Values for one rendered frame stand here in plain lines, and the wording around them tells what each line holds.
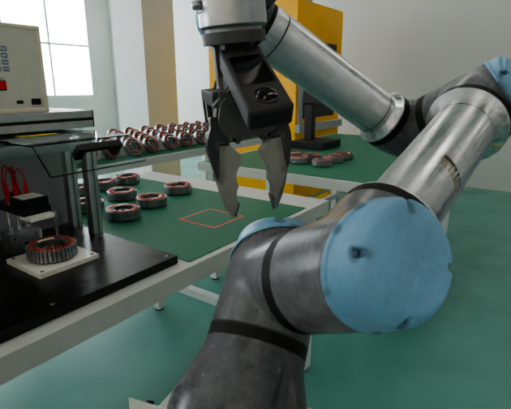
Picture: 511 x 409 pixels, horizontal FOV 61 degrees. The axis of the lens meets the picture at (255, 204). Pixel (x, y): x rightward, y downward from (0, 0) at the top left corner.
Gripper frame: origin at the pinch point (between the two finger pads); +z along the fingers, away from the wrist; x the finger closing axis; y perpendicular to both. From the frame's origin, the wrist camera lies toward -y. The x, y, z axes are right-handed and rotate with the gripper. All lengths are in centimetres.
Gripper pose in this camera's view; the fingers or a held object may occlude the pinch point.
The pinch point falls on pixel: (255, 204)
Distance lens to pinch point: 53.2
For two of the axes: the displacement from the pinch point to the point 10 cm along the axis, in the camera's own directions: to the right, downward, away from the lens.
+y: -3.2, -3.0, 9.0
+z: 0.9, 9.4, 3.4
